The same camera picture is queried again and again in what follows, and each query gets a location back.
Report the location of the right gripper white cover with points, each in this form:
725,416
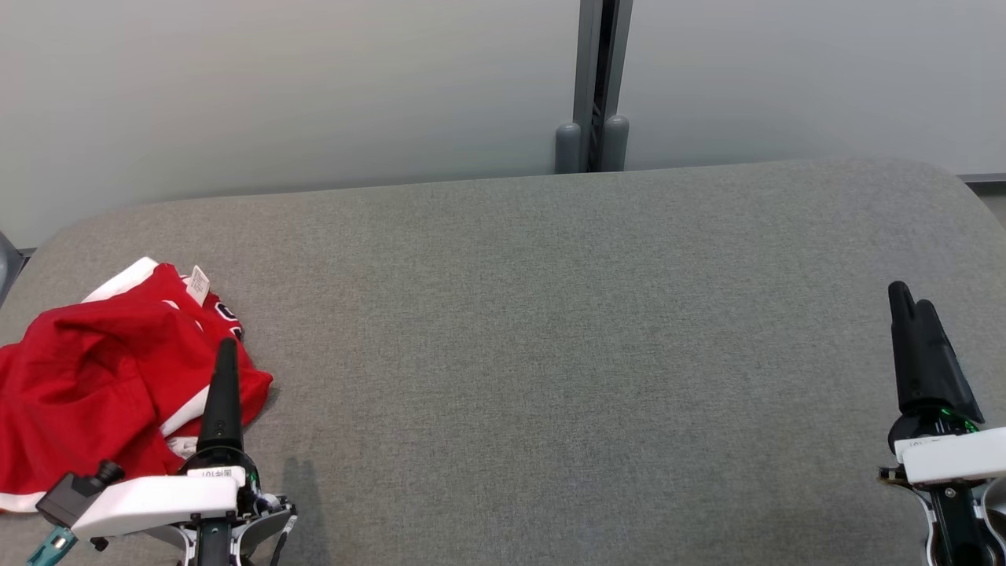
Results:
951,456

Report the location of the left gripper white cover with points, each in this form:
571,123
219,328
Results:
157,503

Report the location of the red shorts white hem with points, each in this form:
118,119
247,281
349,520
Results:
94,369

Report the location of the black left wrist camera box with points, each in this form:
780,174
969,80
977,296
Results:
67,495

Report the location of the grey partition end frame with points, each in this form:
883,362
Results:
6,267

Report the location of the grey rounded post cap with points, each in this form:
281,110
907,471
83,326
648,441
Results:
615,145
567,149

